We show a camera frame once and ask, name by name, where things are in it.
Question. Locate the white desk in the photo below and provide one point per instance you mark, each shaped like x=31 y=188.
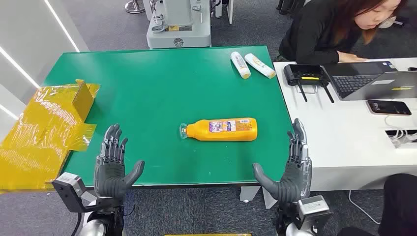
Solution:
x=342 y=146

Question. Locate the grey machine base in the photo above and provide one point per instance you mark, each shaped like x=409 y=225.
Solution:
x=179 y=32

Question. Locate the white tube with barcode label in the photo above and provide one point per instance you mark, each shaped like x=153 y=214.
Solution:
x=240 y=65

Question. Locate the person's hand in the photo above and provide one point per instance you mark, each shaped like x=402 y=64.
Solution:
x=350 y=58

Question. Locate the round metal stanchion base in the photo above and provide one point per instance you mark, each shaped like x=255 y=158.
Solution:
x=134 y=6

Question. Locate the grey laptop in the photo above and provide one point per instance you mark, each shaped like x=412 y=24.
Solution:
x=358 y=83

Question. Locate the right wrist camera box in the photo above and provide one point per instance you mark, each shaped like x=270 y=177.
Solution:
x=314 y=208

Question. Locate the black router with antennas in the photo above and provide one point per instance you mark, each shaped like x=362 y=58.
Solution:
x=304 y=74

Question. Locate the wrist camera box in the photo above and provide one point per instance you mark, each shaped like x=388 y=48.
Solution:
x=314 y=208
x=70 y=190

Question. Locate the person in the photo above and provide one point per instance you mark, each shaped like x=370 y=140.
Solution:
x=397 y=205
x=312 y=32

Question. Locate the grey table leg bracket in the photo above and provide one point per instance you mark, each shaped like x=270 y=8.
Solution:
x=249 y=193

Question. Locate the orange plastic bottle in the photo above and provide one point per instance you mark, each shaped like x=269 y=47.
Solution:
x=224 y=132

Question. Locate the black smartphone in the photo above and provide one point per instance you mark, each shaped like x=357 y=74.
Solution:
x=388 y=107

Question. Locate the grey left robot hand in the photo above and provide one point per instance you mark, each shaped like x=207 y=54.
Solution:
x=109 y=179

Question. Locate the yellow wrapped cardboard box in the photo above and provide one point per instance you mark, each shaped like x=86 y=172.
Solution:
x=42 y=130

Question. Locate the white tube with orange print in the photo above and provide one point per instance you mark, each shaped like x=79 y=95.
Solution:
x=260 y=65

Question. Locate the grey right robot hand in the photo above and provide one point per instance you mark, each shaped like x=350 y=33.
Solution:
x=293 y=182

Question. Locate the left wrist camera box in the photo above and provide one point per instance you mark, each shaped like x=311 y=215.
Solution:
x=70 y=190

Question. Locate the white cabinet panel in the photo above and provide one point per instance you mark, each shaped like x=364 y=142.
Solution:
x=229 y=9

